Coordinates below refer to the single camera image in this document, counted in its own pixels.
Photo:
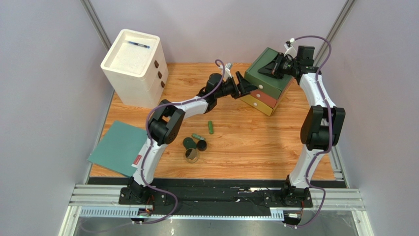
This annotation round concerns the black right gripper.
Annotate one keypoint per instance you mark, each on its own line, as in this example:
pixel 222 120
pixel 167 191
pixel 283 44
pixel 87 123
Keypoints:
pixel 279 65

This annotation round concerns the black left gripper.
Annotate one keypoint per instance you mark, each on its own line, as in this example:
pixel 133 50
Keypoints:
pixel 237 86

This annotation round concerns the green top drawer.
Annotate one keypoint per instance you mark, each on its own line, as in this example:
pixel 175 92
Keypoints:
pixel 271 86

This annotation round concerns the red drawer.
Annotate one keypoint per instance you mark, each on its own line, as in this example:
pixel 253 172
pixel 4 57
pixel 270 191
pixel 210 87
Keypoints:
pixel 265 98

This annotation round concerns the light green lipstick tube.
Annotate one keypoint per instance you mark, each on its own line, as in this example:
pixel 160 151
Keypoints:
pixel 198 137

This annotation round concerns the black round jar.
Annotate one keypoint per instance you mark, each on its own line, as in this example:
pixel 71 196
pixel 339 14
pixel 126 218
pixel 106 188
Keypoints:
pixel 202 145

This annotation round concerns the dark green round compact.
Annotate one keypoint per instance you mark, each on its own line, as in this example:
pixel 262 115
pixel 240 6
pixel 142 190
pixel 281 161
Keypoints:
pixel 189 143

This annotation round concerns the gold mirrored round tin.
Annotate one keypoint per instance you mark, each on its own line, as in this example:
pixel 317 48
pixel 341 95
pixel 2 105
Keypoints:
pixel 191 155

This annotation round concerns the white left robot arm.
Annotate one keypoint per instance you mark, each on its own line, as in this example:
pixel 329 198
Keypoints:
pixel 165 120

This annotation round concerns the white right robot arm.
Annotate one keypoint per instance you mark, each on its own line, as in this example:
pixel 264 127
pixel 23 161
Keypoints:
pixel 322 126

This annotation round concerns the yellow bottom drawer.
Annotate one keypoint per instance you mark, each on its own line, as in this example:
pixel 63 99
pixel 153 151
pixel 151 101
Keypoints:
pixel 259 105

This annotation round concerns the green drawer cabinet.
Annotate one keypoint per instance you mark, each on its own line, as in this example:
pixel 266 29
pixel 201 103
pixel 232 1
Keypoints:
pixel 264 58

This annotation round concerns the blue pen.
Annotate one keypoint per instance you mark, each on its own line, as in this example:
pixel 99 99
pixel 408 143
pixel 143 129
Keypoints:
pixel 139 44

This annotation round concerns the white drawer cabinet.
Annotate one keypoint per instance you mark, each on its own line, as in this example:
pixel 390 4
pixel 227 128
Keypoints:
pixel 138 75

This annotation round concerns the teal green mat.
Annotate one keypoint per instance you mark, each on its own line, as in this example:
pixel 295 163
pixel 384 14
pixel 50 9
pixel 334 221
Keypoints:
pixel 119 148

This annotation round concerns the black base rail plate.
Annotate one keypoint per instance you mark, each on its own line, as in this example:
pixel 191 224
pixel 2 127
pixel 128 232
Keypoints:
pixel 205 201

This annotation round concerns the aluminium frame rail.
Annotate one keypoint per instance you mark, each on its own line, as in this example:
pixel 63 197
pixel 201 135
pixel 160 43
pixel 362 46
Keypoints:
pixel 94 210

